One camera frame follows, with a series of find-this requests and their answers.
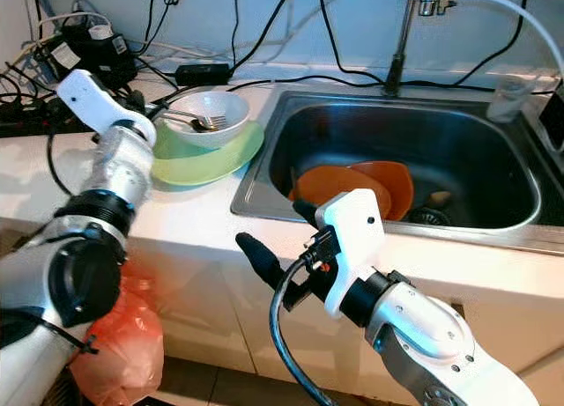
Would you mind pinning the stainless steel sink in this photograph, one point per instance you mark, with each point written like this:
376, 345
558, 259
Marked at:
405, 133

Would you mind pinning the orange plate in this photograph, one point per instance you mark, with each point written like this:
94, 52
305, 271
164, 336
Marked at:
335, 181
397, 181

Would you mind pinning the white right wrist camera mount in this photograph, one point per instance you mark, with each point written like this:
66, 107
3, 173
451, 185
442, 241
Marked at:
352, 230

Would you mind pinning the white bowl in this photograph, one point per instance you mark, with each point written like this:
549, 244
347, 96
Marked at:
229, 107

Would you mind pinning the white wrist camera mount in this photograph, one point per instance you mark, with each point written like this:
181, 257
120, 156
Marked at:
352, 230
88, 96

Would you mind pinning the white kitchen cabinet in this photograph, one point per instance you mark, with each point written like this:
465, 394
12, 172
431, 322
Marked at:
211, 309

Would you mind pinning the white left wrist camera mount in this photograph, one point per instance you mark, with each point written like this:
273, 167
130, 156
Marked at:
88, 96

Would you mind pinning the black power adapter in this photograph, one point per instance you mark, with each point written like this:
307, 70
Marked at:
203, 74

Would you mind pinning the clear glass cup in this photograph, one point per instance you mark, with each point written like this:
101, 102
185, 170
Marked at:
507, 105

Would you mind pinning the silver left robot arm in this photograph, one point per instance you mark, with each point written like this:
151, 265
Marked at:
70, 283

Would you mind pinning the black appliance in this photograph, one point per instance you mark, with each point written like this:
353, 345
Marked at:
553, 124

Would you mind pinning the red plastic bag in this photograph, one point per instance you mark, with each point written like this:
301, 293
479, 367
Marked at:
123, 353

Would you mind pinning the sink drain strainer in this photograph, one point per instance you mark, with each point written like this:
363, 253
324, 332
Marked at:
430, 217

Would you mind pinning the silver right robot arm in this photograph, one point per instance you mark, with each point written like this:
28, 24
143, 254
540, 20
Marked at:
432, 327

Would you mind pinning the metal faucet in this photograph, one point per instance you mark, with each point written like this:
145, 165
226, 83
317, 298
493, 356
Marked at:
401, 54

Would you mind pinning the light green plate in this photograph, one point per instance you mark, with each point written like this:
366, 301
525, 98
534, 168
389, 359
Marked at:
211, 170

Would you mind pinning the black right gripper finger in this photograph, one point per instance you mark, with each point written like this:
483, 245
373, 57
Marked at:
308, 214
264, 260

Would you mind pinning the small brown lump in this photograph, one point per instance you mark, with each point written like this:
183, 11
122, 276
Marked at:
439, 199

